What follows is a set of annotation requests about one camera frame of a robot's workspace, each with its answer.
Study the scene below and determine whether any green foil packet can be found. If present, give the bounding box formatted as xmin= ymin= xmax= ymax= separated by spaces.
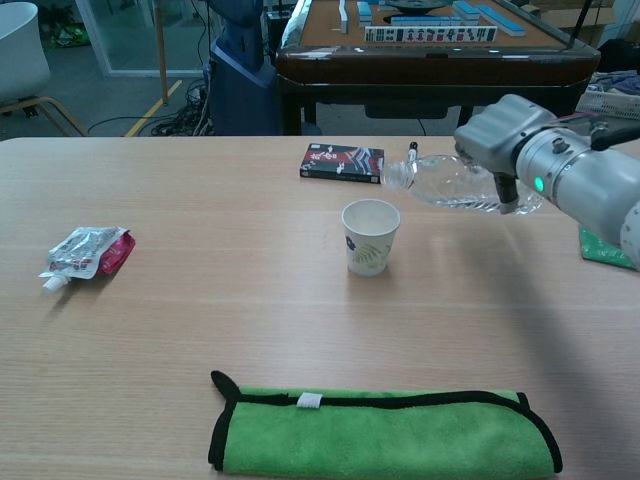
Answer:
xmin=578 ymin=224 xmax=636 ymax=269

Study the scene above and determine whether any green microfiber cloth black trim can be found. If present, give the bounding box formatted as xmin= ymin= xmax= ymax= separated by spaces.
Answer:
xmin=207 ymin=370 xmax=564 ymax=474

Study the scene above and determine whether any transparent plastic water bottle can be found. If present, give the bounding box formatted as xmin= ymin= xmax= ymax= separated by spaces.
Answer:
xmin=379 ymin=153 xmax=544 ymax=217

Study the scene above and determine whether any tangle of floor cables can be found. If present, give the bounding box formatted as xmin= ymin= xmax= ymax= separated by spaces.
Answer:
xmin=149 ymin=79 xmax=216 ymax=137

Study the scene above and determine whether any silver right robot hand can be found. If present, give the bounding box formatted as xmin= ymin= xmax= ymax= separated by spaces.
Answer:
xmin=453 ymin=93 xmax=557 ymax=215

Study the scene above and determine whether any white chair with wooden legs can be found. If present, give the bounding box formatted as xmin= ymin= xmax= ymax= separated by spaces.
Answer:
xmin=0 ymin=1 xmax=86 ymax=137

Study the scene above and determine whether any white plastic basket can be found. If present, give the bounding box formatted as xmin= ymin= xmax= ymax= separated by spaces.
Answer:
xmin=574 ymin=74 xmax=640 ymax=121

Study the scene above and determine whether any black arm cable with connector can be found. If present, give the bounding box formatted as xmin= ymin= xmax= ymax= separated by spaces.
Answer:
xmin=552 ymin=113 xmax=640 ymax=151

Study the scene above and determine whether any paper cup with leaf print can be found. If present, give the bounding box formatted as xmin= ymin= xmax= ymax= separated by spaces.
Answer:
xmin=341 ymin=198 xmax=402 ymax=278

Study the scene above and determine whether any row of face-up mahjong tiles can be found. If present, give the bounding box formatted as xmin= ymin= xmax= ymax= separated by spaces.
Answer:
xmin=364 ymin=25 xmax=499 ymax=44

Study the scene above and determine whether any red snack packet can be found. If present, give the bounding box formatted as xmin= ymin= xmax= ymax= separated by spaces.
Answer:
xmin=97 ymin=230 xmax=137 ymax=277

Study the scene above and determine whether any short blue mahjong tile row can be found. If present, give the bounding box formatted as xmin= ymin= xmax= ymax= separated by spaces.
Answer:
xmin=391 ymin=15 xmax=464 ymax=27

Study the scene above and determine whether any black playing card box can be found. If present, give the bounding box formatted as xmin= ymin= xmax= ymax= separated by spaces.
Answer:
xmin=299 ymin=143 xmax=386 ymax=185

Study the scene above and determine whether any silver spout pouch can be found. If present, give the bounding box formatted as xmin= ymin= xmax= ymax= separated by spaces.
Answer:
xmin=38 ymin=225 xmax=130 ymax=295

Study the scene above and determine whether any long blue mahjong tile row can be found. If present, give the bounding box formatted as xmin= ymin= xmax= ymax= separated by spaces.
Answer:
xmin=479 ymin=3 xmax=527 ymax=37

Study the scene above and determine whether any blue robot base column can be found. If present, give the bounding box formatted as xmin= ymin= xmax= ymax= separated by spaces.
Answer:
xmin=207 ymin=0 xmax=281 ymax=136

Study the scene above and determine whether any dark wooden mahjong table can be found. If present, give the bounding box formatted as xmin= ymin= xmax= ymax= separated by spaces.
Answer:
xmin=275 ymin=0 xmax=602 ymax=137

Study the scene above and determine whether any wooden pole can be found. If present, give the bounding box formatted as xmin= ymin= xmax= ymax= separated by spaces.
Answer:
xmin=152 ymin=0 xmax=170 ymax=106

